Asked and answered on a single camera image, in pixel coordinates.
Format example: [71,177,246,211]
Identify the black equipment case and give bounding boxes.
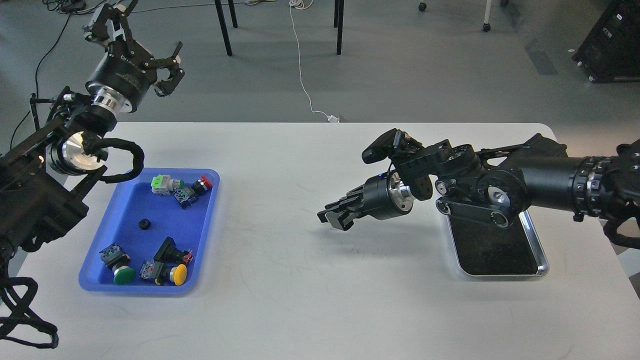
[571,0,640,84]

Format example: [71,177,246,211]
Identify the yellow push button switch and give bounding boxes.
[138,260,188,286]

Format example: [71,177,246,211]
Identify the black table leg left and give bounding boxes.
[214,0,238,57]

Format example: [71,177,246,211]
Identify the blue plastic tray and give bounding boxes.
[78,167,221,294]

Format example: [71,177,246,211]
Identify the small black gear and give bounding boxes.
[138,218,151,231]

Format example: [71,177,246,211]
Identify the green mushroom push button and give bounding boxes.
[99,243,137,286]

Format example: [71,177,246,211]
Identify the black push button switch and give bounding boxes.
[153,236,194,265]

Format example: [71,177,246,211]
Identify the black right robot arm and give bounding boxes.
[317,129,640,249]

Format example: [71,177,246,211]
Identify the black cable on floor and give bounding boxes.
[10,0,87,151]

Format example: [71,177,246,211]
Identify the black table leg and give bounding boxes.
[214,0,238,57]
[333,0,345,56]

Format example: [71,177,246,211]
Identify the light green push button switch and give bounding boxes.
[150,174,185,196]

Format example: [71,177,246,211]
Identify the black table leg right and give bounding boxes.
[333,0,345,56]

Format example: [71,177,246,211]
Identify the silver metal tray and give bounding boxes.
[436,197,549,280]

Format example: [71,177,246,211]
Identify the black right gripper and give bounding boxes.
[317,172,415,231]

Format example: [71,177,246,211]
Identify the white cable on floor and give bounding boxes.
[288,0,333,121]

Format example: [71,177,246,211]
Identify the red push button switch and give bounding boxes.
[171,174,213,210]

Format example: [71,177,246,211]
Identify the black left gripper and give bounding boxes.
[83,0,185,113]

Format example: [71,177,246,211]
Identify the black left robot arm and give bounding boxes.
[0,0,185,349]

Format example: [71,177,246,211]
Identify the white power adapter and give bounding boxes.
[327,114,340,124]

